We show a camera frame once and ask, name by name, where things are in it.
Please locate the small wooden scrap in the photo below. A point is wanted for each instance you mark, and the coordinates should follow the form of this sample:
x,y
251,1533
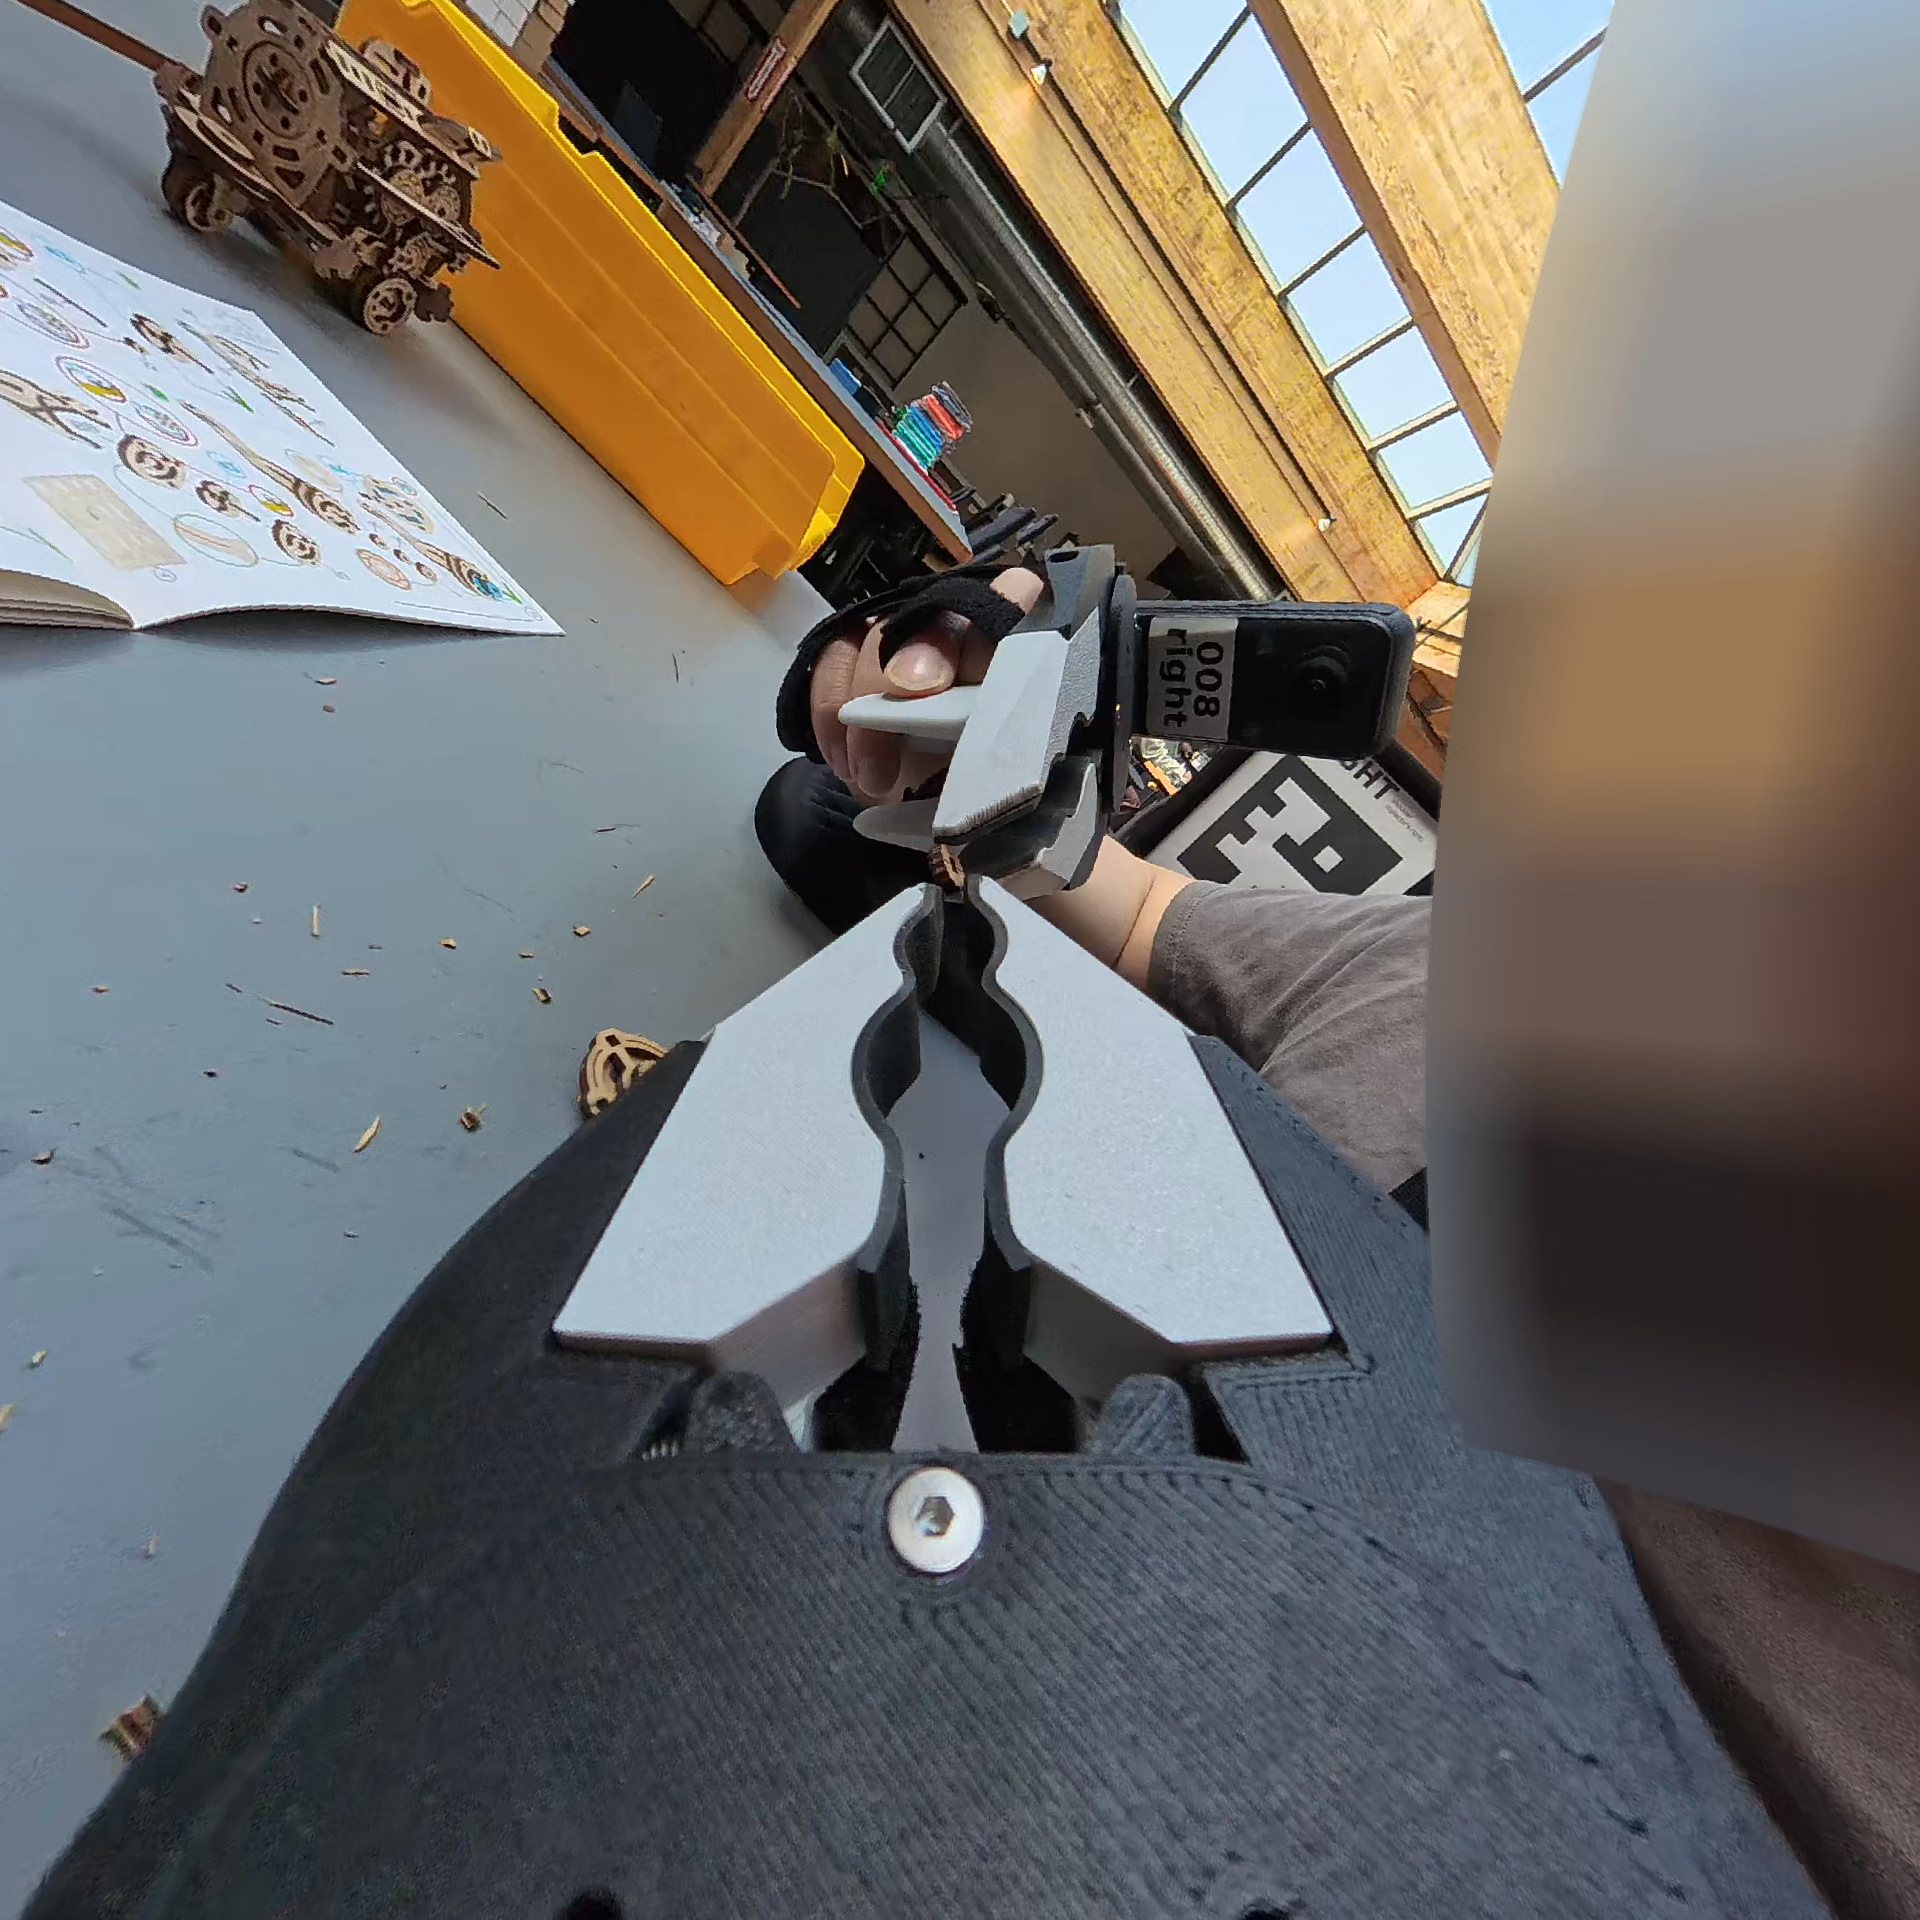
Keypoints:
x,y
133,1725

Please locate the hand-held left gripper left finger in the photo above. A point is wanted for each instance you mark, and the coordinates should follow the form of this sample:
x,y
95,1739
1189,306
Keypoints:
x,y
722,1185

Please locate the wooden mechanical model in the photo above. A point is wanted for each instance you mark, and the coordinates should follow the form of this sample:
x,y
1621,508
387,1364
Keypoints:
x,y
300,135

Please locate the thin wooden stick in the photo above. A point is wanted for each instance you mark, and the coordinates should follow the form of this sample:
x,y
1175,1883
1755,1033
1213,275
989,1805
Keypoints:
x,y
91,31

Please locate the yellow plastic bin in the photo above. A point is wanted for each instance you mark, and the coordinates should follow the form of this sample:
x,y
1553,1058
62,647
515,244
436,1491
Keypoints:
x,y
629,346

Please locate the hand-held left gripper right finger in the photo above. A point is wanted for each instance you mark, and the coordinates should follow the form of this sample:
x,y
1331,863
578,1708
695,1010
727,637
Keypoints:
x,y
1155,1185

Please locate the metal ventilation duct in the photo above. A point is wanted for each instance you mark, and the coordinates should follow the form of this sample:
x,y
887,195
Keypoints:
x,y
1109,406

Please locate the person's lap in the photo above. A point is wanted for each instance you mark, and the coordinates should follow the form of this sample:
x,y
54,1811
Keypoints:
x,y
1770,1710

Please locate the white wall vent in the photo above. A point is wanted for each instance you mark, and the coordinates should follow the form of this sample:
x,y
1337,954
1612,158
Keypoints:
x,y
897,84

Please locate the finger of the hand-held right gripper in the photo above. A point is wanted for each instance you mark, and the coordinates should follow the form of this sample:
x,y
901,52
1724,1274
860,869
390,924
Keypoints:
x,y
1028,721
1060,849

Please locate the illustrated instruction booklet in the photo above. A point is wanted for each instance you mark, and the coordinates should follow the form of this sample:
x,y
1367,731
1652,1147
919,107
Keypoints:
x,y
226,452

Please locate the skylight window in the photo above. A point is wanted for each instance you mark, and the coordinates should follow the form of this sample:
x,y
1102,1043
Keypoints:
x,y
1306,211

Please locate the person's right forearm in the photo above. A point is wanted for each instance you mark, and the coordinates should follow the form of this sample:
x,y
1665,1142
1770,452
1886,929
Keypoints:
x,y
1291,990

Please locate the wooden fan-shaped model part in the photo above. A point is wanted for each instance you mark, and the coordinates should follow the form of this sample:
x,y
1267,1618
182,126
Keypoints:
x,y
618,1068

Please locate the black quilted cushion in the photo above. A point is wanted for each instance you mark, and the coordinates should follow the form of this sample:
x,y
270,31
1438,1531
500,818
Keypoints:
x,y
820,857

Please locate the coloured storage items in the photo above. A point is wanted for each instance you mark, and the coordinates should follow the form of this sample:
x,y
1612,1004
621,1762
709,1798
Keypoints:
x,y
933,429

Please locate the person's right hand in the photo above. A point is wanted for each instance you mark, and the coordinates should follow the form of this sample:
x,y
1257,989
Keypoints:
x,y
918,668

